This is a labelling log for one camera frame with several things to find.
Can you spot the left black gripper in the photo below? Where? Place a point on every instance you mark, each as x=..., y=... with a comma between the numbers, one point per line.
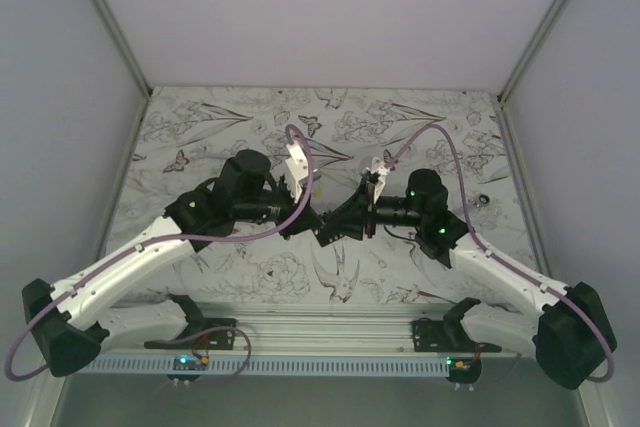
x=309, y=220

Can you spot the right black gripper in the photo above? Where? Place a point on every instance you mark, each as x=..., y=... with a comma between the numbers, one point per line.
x=352, y=212

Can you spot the black fuse box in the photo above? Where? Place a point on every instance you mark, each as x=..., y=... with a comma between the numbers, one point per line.
x=328, y=234

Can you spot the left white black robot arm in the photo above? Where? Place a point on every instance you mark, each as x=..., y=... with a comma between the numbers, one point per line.
x=48, y=307

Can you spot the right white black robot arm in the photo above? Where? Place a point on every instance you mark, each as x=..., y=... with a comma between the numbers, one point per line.
x=564, y=328

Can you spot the floral patterned mat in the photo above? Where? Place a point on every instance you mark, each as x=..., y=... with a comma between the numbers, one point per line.
x=188, y=133

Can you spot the silver ratchet wrench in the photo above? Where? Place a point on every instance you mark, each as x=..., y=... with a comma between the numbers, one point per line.
x=482, y=200

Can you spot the right controller board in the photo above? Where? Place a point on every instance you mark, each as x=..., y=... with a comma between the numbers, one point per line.
x=464, y=372

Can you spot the controller board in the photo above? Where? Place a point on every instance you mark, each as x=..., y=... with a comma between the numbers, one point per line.
x=464, y=372
x=187, y=369

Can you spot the left controller board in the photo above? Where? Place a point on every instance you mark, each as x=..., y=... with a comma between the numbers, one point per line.
x=187, y=369

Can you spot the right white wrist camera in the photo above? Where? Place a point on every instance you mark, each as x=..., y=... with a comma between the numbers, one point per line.
x=374, y=171

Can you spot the aluminium rail base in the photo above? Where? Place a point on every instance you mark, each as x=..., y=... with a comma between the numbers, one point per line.
x=329, y=328

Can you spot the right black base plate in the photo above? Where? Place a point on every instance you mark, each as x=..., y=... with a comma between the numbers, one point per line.
x=440, y=336

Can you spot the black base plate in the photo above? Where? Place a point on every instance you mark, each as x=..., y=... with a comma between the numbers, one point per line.
x=440, y=336
x=219, y=340

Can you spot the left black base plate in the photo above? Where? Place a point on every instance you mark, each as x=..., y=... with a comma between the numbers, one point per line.
x=219, y=340

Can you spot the white slotted cable duct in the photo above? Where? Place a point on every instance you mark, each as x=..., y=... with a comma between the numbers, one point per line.
x=279, y=365

